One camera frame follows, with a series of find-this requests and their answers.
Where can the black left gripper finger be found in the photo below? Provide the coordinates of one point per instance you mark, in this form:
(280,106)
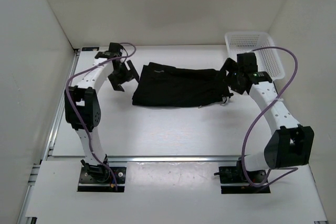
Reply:
(133,70)
(116,83)

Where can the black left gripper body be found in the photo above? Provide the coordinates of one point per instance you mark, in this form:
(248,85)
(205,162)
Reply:
(123,74)

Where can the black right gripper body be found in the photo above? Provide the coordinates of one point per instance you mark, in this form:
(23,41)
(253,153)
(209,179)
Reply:
(234,81)

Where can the black shorts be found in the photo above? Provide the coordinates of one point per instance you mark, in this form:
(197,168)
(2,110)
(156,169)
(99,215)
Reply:
(171,87)

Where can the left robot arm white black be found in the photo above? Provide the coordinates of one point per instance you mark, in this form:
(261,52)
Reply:
(82,109)

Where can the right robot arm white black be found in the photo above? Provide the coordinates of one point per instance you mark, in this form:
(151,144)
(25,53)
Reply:
(290,143)

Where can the white perforated plastic basket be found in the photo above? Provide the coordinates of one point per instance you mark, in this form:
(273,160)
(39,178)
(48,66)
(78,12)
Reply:
(239,42)

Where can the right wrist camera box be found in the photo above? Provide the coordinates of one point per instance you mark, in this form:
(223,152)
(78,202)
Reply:
(247,62)

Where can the aluminium right side rail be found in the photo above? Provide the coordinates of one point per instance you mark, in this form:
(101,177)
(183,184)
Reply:
(278,115)

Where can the aluminium rail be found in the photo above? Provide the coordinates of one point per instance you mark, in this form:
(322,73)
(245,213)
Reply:
(47,155)
(174,158)
(278,115)

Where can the aluminium front rail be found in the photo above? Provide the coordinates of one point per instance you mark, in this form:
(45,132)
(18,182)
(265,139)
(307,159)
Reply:
(174,158)

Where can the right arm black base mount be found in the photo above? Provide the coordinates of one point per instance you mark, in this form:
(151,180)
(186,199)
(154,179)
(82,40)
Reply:
(233,180)

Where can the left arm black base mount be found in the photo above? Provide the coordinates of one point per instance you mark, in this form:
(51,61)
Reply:
(99,179)

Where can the aluminium left side rail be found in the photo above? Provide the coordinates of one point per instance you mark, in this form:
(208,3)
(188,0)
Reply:
(47,155)

